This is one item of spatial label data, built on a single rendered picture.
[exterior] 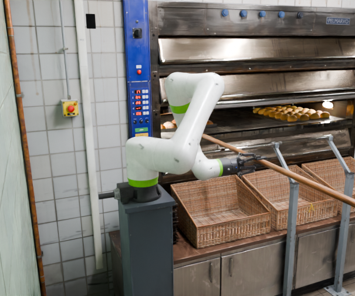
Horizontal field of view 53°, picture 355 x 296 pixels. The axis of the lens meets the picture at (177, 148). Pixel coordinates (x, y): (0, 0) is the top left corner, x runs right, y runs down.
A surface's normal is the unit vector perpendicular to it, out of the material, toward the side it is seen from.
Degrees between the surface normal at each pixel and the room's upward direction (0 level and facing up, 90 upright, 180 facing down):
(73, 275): 90
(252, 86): 70
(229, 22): 90
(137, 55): 90
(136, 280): 90
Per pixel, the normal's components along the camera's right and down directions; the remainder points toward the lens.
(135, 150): -0.43, 0.19
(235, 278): 0.38, 0.23
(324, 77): 0.38, -0.15
